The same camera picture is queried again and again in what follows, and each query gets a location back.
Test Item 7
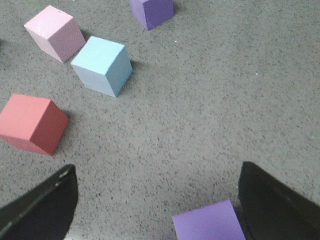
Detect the purple foam cube near edge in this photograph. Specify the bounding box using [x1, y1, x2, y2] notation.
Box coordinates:
[172, 199, 245, 240]

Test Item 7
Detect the light blue foam cube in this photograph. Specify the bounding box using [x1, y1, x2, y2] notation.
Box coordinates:
[70, 36, 133, 98]

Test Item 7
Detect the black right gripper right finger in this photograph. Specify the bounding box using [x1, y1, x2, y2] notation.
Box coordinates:
[238, 161, 320, 240]

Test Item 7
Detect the pink foam cube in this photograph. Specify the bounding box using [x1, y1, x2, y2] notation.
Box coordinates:
[24, 5, 86, 63]

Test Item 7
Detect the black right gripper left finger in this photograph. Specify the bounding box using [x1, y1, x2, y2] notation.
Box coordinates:
[0, 164, 79, 240]

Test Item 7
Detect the red textured foam cube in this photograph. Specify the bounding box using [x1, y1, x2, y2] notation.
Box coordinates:
[0, 93, 69, 156]

